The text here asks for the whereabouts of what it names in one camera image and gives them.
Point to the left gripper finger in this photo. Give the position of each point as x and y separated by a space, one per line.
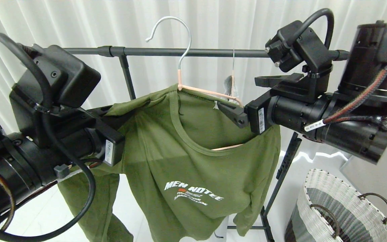
96 111
124 122

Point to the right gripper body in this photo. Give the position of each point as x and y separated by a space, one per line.
331 124

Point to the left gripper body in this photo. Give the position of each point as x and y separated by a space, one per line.
109 148

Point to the pink clothes hanger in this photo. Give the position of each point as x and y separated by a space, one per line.
233 67
179 77

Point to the green garment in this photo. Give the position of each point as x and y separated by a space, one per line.
186 174

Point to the pale grey shorts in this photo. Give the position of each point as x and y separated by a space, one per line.
228 85

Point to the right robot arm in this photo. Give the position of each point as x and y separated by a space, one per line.
375 53

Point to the white laundry basket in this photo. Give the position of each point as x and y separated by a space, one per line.
348 208

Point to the black clothes rack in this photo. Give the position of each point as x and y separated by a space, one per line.
213 52

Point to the white curtain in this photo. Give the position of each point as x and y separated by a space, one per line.
79 23

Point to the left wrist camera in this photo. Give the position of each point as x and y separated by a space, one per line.
69 80

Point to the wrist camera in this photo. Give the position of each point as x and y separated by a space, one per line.
307 50
69 80

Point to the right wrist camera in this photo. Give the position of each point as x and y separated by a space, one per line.
307 50

